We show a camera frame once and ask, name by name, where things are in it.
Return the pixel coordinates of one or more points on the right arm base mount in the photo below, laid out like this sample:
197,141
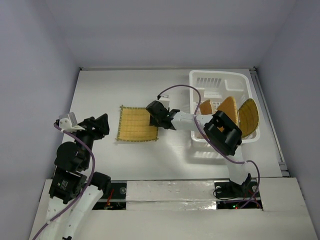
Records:
228,190

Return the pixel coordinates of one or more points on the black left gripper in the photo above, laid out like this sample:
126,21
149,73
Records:
101,123

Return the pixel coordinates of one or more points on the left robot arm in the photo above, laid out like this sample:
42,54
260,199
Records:
76,187

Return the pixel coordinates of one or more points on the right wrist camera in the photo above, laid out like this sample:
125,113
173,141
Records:
164,99

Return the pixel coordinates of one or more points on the square woven bamboo plate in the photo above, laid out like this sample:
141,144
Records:
134,126

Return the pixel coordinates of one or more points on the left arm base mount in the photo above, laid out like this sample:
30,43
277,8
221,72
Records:
115,199

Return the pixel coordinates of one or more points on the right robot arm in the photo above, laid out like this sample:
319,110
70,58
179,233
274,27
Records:
218,130

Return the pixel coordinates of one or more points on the round orange woven plate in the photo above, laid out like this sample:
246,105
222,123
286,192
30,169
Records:
207,107

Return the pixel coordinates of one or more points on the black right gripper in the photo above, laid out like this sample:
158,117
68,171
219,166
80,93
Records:
163,117

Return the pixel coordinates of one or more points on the white plastic dish rack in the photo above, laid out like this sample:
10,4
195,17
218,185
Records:
217,86

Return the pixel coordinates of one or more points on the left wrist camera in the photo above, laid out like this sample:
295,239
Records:
68,122

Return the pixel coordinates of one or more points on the silver foil covered panel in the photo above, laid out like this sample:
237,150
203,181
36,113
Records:
170,195

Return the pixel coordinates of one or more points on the yellow woven fan plate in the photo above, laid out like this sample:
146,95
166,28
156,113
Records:
249,117

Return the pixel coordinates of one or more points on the middle orange woven plate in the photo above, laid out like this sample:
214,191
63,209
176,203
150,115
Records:
229,107

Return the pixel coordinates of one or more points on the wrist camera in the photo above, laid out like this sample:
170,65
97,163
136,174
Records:
164,99
68,122

